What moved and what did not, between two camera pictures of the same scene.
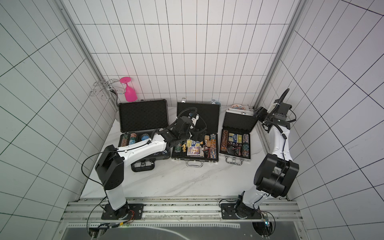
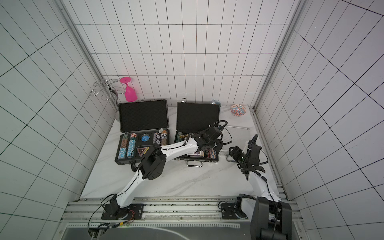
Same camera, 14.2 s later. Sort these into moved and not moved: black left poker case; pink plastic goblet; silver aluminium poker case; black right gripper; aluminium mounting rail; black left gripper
Moved: silver aluminium poker case; black left gripper; black right gripper
Not moved: black left poker case; aluminium mounting rail; pink plastic goblet
